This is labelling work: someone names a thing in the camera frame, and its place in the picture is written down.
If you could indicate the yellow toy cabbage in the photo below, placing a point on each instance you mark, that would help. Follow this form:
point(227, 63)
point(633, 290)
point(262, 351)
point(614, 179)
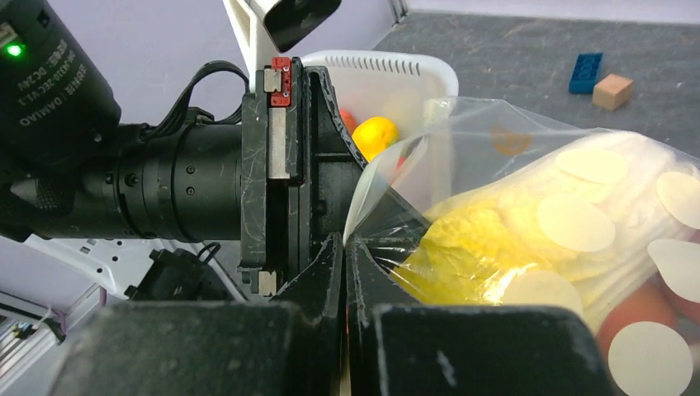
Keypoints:
point(584, 221)

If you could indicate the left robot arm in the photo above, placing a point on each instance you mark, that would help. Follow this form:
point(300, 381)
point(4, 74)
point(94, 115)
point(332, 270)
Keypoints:
point(71, 169)

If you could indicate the wooden cube centre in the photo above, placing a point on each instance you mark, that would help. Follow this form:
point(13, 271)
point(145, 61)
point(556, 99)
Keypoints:
point(612, 92)

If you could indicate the white plastic basket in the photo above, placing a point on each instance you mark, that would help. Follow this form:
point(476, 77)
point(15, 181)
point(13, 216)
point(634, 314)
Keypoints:
point(370, 83)

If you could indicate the orange toy peach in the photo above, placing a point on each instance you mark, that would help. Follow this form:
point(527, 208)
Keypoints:
point(646, 304)

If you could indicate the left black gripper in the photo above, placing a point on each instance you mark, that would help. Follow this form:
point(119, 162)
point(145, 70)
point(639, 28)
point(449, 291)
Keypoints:
point(299, 168)

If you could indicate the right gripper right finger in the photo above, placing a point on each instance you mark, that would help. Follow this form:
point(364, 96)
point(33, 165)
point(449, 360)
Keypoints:
point(370, 292)

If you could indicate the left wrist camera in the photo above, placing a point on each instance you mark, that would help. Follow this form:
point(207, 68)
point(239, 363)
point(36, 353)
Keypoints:
point(265, 29)

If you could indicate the blue lego brick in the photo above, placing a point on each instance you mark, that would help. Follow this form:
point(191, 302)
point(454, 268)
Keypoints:
point(585, 73)

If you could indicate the clear polka dot zip bag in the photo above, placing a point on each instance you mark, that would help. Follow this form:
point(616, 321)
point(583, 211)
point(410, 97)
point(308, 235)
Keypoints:
point(464, 144)

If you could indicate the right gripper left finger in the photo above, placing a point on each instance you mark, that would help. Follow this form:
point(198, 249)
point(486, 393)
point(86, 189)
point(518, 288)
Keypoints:
point(313, 337)

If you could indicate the yellow toy lemon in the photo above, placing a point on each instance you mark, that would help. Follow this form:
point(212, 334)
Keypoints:
point(375, 135)

